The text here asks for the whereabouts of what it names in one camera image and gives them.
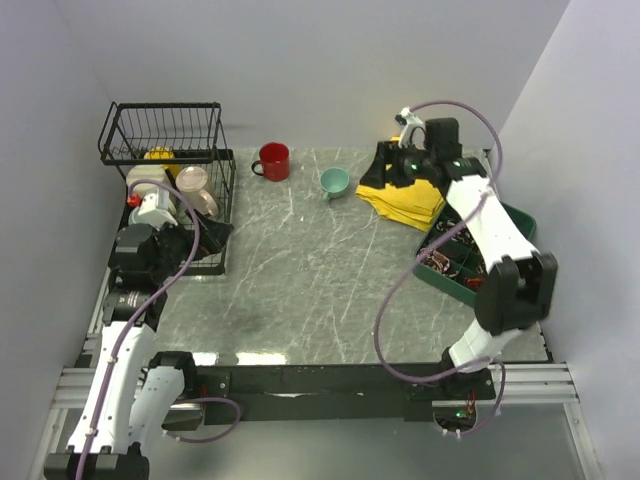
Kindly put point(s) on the yellow enamel mug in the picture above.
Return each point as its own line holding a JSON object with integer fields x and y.
{"x": 163, "y": 153}

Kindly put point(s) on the yellow folded cloth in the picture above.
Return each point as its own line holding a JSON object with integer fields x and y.
{"x": 416, "y": 206}

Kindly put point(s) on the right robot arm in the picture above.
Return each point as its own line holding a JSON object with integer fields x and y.
{"x": 518, "y": 288}

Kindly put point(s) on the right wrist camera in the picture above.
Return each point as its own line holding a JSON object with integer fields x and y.
{"x": 408, "y": 122}

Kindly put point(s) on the small teal cup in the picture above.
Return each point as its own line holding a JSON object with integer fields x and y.
{"x": 334, "y": 182}

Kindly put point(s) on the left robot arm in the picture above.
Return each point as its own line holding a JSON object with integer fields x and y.
{"x": 129, "y": 399}

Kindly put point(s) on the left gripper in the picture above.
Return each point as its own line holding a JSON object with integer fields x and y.
{"x": 213, "y": 235}

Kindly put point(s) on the red mug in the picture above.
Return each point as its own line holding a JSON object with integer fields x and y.
{"x": 273, "y": 162}

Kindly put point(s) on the pink mug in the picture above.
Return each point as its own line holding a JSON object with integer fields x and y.
{"x": 195, "y": 185}

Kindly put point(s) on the green compartment organizer box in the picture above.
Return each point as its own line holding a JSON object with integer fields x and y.
{"x": 457, "y": 268}

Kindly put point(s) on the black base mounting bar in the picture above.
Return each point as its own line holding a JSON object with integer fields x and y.
{"x": 319, "y": 392}

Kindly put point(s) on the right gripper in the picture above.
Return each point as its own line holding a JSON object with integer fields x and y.
{"x": 375, "y": 177}

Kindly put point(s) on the black wire dish rack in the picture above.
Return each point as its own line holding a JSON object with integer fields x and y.
{"x": 192, "y": 130}

